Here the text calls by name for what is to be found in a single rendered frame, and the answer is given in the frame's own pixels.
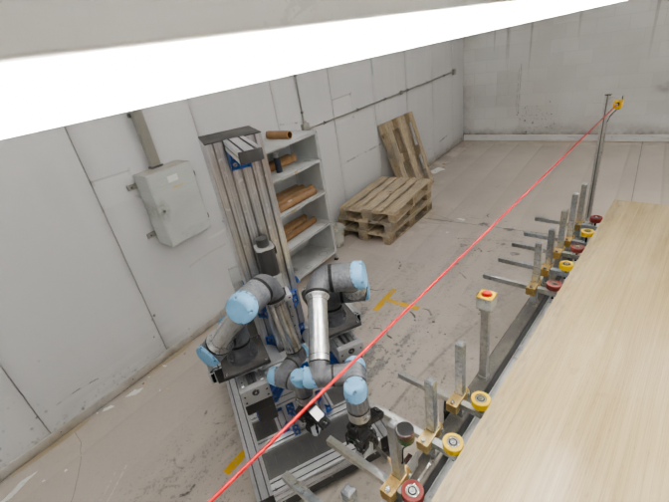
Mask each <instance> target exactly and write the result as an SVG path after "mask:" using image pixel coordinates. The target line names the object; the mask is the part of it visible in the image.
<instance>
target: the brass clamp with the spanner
mask: <svg viewBox="0 0 669 502"><path fill-rule="evenodd" d="M404 465H405V464H404ZM411 476H412V474H411V470H410V468H409V467H408V466H407V465H405V474H404V475H403V477H402V478H401V480H400V479H398V478H397V477H395V476H394V475H392V473H391V474H390V475H389V477H388V478H387V479H386V481H385V482H384V484H383V485H382V486H381V488H380V495H381V497H382V498H383V499H384V500H386V501H387V502H394V501H395V500H396V498H397V497H398V496H397V490H398V488H399V487H400V485H402V484H403V483H404V482H405V481H406V480H409V478H410V477H411ZM385 486H389V488H390V492H389V493H386V492H385V490H384V489H385Z"/></svg>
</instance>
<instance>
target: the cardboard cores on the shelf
mask: <svg viewBox="0 0 669 502"><path fill-rule="evenodd" d="M280 160H281V165H282V167H283V166H286V165H288V164H290V163H292V162H295V161H296V160H297V157H296V155H295V154H293V153H292V154H285V155H283V156H281V157H280ZM269 166H270V170H271V172H272V171H275V170H276V167H275V163H274V161H273V160H272V161H269ZM315 194H317V190H316V189H315V187H314V185H313V184H310V185H308V186H304V185H303V184H301V185H300V186H298V185H297V184H295V185H293V186H291V187H289V188H287V189H285V190H283V191H281V192H279V193H277V194H276V196H277V201H278V205H279V209H280V213H282V212H284V211H286V210H288V209H289V208H291V207H293V206H295V205H297V204H299V203H300V202H302V201H304V200H306V199H308V198H309V197H311V196H313V195H315ZM307 218H308V216H307V215H306V214H303V215H301V216H299V217H298V218H296V219H294V220H293V221H291V222H289V223H287V224H286V225H284V231H285V235H286V239H287V242H288V241H290V240H291V239H293V238H294V237H296V236H297V235H298V234H300V233H301V232H303V231H304V230H306V229H307V228H309V227H310V226H311V225H313V224H314V223H316V222H317V218H316V217H315V216H313V217H311V218H310V219H308V220H307Z"/></svg>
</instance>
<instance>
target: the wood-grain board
mask: <svg viewBox="0 0 669 502"><path fill-rule="evenodd" d="M431 502H669V205H665V204H655V203H646V202H637V201H627V200H618V199H614V200H613V202H612V204H611V205H610V207H609V209H608V210H607V212H606V214H605V215H604V217H603V218H602V220H601V222H600V223H599V225H598V227H597V228H596V230H595V232H594V233H593V235H592V237H591V238H590V240H589V241H588V243H587V245H586V246H585V248H584V250H583V251H582V253H581V255H580V256H579V258H578V260H577V261H576V263H575V265H574V266H573V268H572V269H571V271H570V273H569V274H568V276H567V278H566V279H565V281H564V283H563V284H562V286H561V288H560V289H559V291H558V292H557V295H556V296H555V298H554V300H553V301H552V303H551V305H550V306H549V308H548V310H547V311H546V313H545V314H544V316H543V318H542V319H541V321H540V323H539V324H538V326H537V328H536V329H535V331H534V333H533V334H532V336H531V337H530V339H529V341H528V342H527V344H526V346H525V347H524V349H523V351H522V352H521V354H520V356H519V357H518V359H517V360H516V362H515V364H514V365H513V367H512V369H511V370H510V372H509V374H508V375H507V377H506V379H505V380H504V382H503V383H502V385H501V387H500V388H499V390H498V392H497V393H496V395H495V397H494V398H493V400H492V402H491V403H490V405H489V406H488V408H487V410H486V411H485V413H484V415H483V416H482V418H481V420H480V421H479V423H478V425H477V426H476V428H475V429H474V431H473V433H472V434H471V436H470V438H469V439H468V441H467V443H466V444H465V446H464V448H463V449H462V451H461V452H460V454H459V456H458V457H457V459H456V461H455V462H454V464H453V466H452V467H451V469H450V471H449V472H448V474H447V475H446V477H445V479H444V480H443V482H442V484H441V485H440V487H439V489H438V490H437V492H436V494H435V495H434V497H433V499H432V500H431Z"/></svg>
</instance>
